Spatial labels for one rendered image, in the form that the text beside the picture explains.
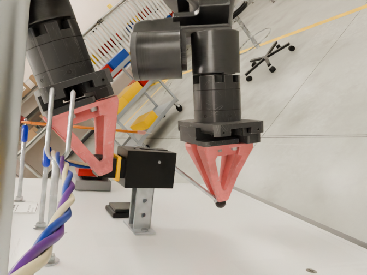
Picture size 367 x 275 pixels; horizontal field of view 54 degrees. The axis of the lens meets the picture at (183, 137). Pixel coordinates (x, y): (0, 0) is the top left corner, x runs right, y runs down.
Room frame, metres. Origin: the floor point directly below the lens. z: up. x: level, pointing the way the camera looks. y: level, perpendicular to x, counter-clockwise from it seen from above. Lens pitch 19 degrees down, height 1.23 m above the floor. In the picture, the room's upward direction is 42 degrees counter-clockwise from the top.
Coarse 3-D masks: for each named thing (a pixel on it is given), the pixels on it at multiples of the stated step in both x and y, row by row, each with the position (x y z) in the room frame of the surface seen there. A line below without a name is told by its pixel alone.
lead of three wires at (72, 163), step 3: (69, 162) 0.36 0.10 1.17; (72, 162) 0.36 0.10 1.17; (75, 162) 0.36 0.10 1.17; (78, 162) 0.36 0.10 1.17; (81, 162) 0.36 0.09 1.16; (69, 165) 0.36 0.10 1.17; (72, 165) 0.36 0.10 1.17; (75, 165) 0.36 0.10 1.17; (78, 165) 0.36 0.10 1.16; (81, 165) 0.36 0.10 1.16; (84, 165) 0.37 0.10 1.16; (87, 165) 0.37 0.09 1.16; (84, 168) 0.37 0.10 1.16; (87, 168) 0.37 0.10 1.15
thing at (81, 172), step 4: (76, 168) 0.57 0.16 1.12; (80, 168) 0.55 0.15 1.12; (76, 172) 0.57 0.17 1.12; (80, 172) 0.55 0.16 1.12; (84, 172) 0.55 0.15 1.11; (88, 172) 0.55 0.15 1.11; (84, 176) 0.56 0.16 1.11; (88, 176) 0.56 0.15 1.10; (92, 176) 0.55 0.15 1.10; (96, 176) 0.55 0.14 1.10
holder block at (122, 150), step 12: (132, 156) 0.36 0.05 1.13; (144, 156) 0.36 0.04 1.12; (156, 156) 0.36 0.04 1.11; (168, 156) 0.37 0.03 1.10; (132, 168) 0.36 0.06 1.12; (144, 168) 0.36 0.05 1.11; (156, 168) 0.36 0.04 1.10; (168, 168) 0.36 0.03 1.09; (120, 180) 0.37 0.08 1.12; (132, 180) 0.35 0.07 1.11; (144, 180) 0.36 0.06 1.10; (156, 180) 0.36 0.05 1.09; (168, 180) 0.36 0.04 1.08
